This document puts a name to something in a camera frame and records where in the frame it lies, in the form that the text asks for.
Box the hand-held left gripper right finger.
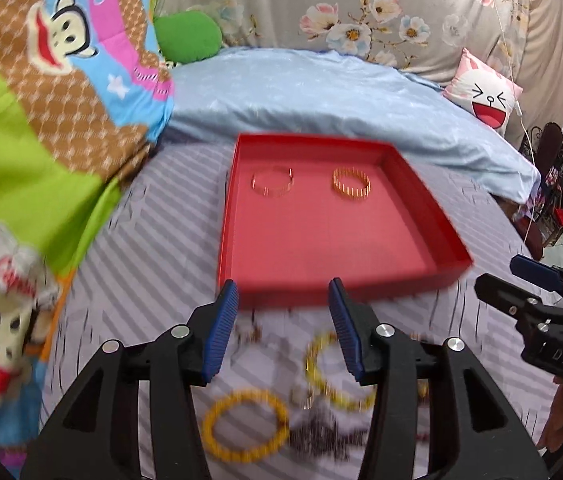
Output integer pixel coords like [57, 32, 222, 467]
[328, 277, 549, 480]

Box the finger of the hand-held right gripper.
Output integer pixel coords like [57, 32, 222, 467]
[510, 254, 563, 294]
[474, 273, 545, 319]

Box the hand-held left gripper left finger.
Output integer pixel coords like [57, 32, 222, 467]
[20, 279, 240, 480]

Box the gold chain bracelet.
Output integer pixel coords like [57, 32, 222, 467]
[305, 332, 378, 412]

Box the yellow bead bracelet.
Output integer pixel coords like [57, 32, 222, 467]
[202, 388, 290, 465]

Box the red shallow box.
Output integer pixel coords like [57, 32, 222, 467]
[216, 132, 475, 311]

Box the dark metal chain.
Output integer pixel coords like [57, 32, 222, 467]
[289, 409, 369, 462]

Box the dark metal chair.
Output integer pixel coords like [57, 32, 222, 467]
[520, 122, 563, 261]

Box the thin gold bangle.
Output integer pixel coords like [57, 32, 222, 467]
[250, 166, 295, 200]

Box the pink bunny face pillow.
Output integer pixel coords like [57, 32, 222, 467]
[442, 47, 523, 136]

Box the beige cloth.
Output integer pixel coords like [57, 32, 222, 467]
[505, 0, 563, 152]

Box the light blue pillow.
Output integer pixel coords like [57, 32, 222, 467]
[162, 47, 542, 202]

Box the cartoon monkey blanket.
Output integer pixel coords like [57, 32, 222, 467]
[0, 0, 178, 477]

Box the green pillow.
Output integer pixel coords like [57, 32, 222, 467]
[154, 10, 223, 65]

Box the grey floral bedding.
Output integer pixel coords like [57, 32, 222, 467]
[154, 0, 533, 86]

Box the wide gold link bracelet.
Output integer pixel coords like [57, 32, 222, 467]
[331, 166, 371, 201]

